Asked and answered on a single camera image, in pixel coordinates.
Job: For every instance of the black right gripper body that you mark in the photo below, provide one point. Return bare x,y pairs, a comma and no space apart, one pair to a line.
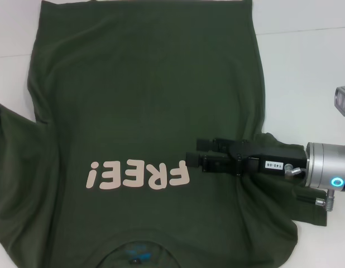
264,160

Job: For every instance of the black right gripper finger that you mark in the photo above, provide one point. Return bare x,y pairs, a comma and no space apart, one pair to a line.
203,144
193,160

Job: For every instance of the dark green printed T-shirt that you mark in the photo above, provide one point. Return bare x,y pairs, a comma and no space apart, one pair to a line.
147,83

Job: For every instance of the silver elbow plug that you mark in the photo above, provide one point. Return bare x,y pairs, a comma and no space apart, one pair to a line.
287,167

